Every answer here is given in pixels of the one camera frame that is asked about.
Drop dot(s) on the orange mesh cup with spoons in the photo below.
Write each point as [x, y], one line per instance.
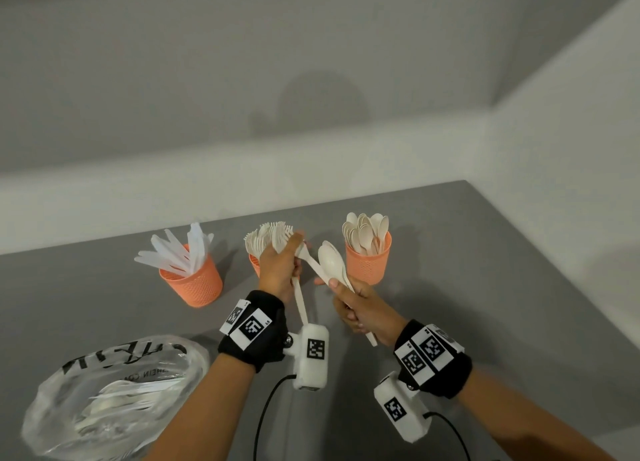
[367, 268]

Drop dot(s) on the person's left hand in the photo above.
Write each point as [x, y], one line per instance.
[274, 270]

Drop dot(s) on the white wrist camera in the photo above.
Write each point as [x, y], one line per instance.
[312, 363]
[402, 415]

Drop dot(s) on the person's right forearm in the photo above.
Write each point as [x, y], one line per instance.
[520, 420]

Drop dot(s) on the person's right thumb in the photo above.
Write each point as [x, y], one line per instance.
[344, 288]

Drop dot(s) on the black wristband with markers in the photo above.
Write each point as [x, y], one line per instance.
[440, 370]
[262, 335]

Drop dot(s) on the bunch of white plastic knives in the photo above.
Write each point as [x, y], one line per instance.
[175, 258]

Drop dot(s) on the bunch of white plastic forks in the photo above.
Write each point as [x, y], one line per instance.
[260, 238]

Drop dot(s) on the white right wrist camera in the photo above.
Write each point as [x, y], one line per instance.
[402, 415]

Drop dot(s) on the white plastic spoon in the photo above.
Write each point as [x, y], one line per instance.
[331, 263]
[338, 255]

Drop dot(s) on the person's right hand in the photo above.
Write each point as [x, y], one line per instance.
[370, 310]

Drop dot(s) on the pile of white plastic cutlery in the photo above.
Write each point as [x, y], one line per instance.
[125, 400]

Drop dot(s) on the white plastic fork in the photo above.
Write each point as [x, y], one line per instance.
[300, 303]

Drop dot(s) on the person's left forearm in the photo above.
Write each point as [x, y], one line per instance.
[200, 415]

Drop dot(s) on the black right wristband with markers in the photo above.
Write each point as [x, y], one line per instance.
[440, 370]

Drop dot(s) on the orange mesh cup with forks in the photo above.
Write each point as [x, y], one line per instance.
[254, 264]

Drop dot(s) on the black left wristband with markers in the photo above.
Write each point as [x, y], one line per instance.
[262, 335]

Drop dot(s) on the bunch of white plastic spoons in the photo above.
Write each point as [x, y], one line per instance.
[365, 233]

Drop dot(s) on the orange mesh cup with knives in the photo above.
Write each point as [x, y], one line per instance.
[197, 288]

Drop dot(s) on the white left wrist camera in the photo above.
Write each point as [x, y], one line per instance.
[312, 363]

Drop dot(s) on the clear plastic bag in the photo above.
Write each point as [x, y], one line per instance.
[115, 400]

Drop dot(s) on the person's left fingers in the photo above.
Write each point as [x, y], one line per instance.
[291, 240]

